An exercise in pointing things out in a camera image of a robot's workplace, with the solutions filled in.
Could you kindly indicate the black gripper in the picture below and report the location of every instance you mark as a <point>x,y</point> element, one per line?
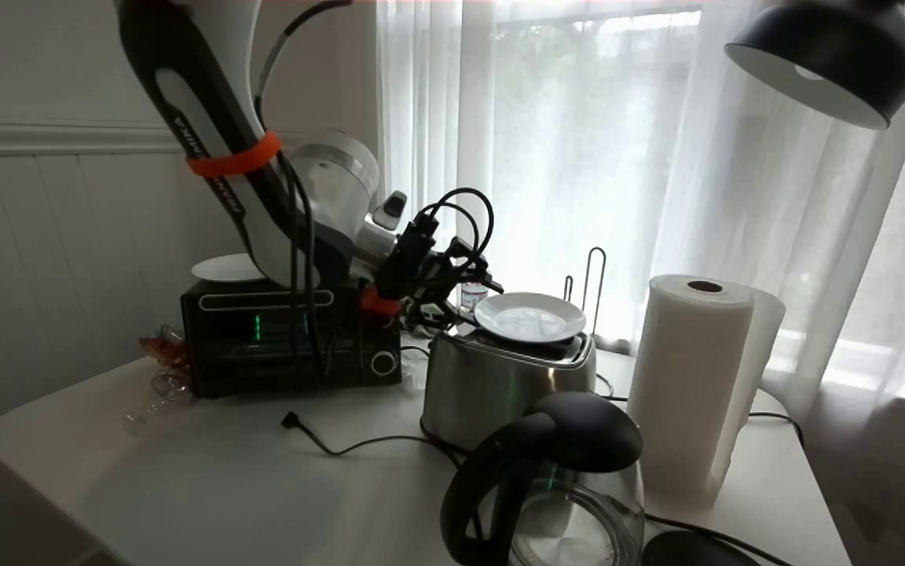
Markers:
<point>408,254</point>

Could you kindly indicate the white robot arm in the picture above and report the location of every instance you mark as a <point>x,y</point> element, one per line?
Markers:
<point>224,43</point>

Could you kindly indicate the black toaster oven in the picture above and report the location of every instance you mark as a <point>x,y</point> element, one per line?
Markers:
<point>264,355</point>

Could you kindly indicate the silver two-slot toaster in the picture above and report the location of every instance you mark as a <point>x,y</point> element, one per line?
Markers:
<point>494,393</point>

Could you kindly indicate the white sheer curtain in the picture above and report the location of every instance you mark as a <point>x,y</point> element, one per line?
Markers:
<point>580,157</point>

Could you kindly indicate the glass kettle with black lid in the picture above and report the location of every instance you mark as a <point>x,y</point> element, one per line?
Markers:
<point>566,436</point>

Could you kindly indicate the white paper towel roll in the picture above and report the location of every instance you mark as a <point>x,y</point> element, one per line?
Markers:
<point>689,386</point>

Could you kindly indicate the clear bag with orange contents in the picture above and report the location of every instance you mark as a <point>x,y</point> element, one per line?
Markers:
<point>163,362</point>

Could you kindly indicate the black kettle base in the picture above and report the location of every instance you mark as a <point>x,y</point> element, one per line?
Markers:
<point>697,552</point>

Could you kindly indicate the black lamp shade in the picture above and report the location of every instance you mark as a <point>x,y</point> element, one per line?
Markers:
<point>829,50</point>

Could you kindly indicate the grey upholstered chair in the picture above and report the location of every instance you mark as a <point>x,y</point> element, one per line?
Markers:
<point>894,481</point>

